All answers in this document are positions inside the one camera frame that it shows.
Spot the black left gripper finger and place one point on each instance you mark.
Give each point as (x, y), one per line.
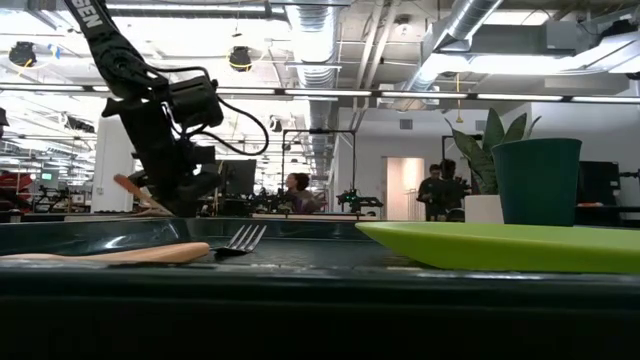
(144, 182)
(192, 195)

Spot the lime green plate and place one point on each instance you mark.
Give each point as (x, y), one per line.
(515, 247)

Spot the dark green cup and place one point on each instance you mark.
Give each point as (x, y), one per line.
(537, 182)

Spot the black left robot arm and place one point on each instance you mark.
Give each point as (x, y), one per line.
(112, 50)

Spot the background black robot arm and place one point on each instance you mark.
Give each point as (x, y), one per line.
(357, 201)

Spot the dark green plastic tray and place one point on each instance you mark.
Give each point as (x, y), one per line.
(310, 250)

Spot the white building column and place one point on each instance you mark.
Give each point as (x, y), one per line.
(112, 170)

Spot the black computer monitor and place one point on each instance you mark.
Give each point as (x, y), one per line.
(242, 177)

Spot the seated person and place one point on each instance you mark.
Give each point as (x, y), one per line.
(300, 197)

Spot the black ceiling device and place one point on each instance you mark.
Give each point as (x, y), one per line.
(240, 58)
(22, 54)

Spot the linear ceiling light strip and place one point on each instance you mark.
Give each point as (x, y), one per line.
(400, 94)

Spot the standing person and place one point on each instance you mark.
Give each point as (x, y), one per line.
(454, 192)
(430, 192)

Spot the snake plant in white pot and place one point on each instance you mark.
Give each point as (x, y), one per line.
(477, 155)

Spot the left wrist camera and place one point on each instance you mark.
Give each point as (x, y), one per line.
(196, 102)

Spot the silver ribbed ceiling duct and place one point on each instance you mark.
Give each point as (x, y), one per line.
(312, 60)

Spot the silver slanted ceiling duct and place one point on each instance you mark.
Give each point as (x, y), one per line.
(450, 40)

